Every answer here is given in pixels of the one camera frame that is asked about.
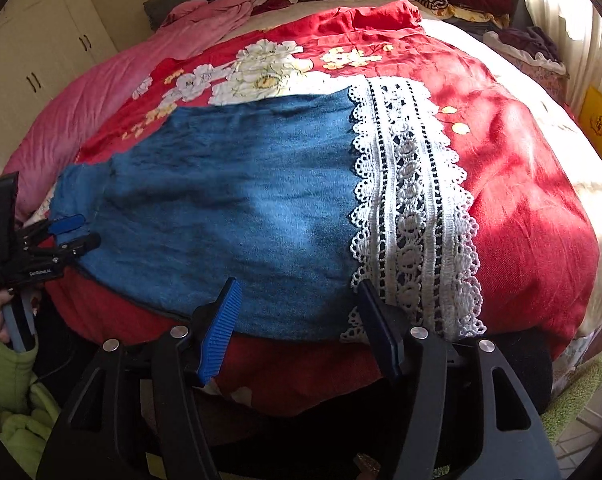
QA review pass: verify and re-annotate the blue denim pants lace trim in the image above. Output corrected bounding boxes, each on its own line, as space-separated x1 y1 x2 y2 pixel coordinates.
50 76 485 341

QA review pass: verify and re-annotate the pink velvet quilt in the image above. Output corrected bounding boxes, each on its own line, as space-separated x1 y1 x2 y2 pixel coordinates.
3 0 253 222

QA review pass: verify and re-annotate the red floral bed cover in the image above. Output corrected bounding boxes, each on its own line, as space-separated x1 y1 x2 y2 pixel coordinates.
47 26 599 415

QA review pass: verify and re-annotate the cream wardrobe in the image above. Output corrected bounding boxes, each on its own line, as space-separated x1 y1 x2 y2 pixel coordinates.
0 0 117 170

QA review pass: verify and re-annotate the yellow box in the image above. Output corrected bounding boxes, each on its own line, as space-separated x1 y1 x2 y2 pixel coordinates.
578 87 602 159

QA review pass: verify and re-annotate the beige bed sheet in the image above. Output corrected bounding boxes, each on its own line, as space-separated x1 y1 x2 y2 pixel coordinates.
217 0 440 44

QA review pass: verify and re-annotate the dark red pillow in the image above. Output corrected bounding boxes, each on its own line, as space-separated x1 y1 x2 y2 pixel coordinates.
251 0 299 16

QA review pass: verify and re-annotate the floral fabric laundry basket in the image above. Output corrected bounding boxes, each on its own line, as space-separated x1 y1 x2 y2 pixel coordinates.
483 26 569 105

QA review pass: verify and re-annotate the cream curtain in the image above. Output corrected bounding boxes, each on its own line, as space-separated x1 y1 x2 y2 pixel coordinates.
524 0 602 113

